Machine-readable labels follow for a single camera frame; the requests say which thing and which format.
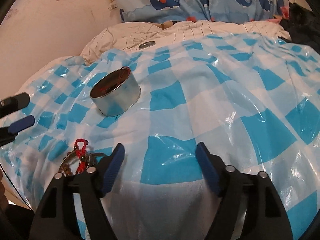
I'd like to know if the red knotted cord bracelet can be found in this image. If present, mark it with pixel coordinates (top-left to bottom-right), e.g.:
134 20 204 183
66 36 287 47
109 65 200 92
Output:
73 138 90 175

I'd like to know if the left hand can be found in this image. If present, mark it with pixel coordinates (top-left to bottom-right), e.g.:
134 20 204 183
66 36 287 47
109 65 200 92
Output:
0 171 9 211

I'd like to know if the round silver metal tin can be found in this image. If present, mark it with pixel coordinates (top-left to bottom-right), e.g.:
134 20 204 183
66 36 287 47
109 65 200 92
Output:
89 67 141 117

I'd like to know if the blue white checkered plastic sheet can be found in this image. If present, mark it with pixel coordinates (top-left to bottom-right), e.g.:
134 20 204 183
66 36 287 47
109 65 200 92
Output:
1 34 319 239

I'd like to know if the white grid pattern duvet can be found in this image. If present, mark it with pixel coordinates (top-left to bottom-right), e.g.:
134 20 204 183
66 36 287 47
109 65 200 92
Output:
80 20 291 64

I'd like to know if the silver tin lid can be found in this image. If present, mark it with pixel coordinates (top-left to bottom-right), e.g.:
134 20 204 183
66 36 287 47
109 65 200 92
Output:
138 41 156 50

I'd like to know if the blue whale pattern curtain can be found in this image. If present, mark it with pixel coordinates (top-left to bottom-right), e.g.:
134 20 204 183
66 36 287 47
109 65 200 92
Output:
114 0 290 23

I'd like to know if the black garment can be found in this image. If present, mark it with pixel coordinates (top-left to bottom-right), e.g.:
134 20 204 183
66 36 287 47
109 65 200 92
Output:
280 3 320 54

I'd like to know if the pink fabric item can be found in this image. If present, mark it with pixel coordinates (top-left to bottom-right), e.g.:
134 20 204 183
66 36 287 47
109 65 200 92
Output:
280 7 290 20

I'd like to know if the brown strap buckle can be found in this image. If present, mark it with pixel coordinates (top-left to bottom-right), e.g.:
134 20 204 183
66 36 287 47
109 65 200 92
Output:
160 21 175 30

